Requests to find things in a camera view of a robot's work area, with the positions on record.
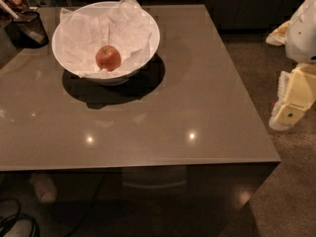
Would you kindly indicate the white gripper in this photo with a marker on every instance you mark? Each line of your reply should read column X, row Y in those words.
column 302, row 37

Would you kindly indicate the red apple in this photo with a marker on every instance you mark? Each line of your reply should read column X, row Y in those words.
column 108, row 57

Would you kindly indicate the white crumpled paper liner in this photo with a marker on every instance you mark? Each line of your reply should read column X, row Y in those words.
column 85, row 33

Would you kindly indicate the black mesh pen holder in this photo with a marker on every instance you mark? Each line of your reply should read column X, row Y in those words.
column 27, row 32

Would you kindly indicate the white sock foot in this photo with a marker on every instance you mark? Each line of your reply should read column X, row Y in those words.
column 44, row 187

